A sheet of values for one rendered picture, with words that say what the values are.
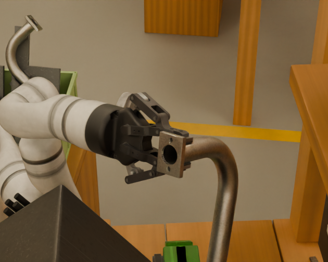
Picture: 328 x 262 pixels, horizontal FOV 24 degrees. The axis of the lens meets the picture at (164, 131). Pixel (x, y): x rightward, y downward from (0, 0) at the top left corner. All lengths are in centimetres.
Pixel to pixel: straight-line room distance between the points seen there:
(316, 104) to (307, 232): 72
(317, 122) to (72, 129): 39
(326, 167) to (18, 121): 47
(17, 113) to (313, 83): 50
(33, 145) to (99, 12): 358
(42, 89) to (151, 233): 82
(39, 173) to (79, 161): 106
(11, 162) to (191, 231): 59
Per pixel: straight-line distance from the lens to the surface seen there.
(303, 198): 185
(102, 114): 107
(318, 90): 130
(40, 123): 116
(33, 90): 121
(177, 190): 340
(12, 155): 159
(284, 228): 199
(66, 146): 232
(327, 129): 121
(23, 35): 227
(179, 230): 196
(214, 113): 388
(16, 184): 152
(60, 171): 128
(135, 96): 104
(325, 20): 161
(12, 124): 120
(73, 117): 110
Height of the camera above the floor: 225
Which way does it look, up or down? 37 degrees down
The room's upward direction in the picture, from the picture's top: straight up
